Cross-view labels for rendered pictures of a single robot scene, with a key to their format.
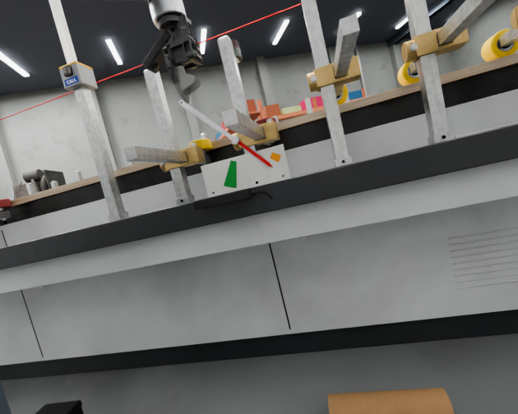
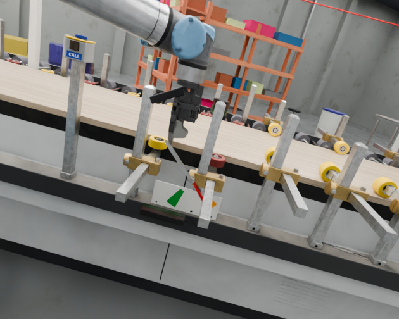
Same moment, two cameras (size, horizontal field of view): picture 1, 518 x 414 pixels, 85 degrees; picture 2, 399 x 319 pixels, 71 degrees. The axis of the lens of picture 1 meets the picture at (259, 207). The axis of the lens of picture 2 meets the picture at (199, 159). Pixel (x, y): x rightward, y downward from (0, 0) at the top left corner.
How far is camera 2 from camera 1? 0.61 m
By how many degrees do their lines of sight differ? 20
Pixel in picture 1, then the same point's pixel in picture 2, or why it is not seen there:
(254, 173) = (192, 205)
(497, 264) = (302, 297)
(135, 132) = not seen: outside the picture
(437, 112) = (322, 231)
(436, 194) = (293, 268)
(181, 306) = (83, 234)
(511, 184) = (332, 282)
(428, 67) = (334, 206)
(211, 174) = (161, 189)
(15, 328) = not seen: outside the picture
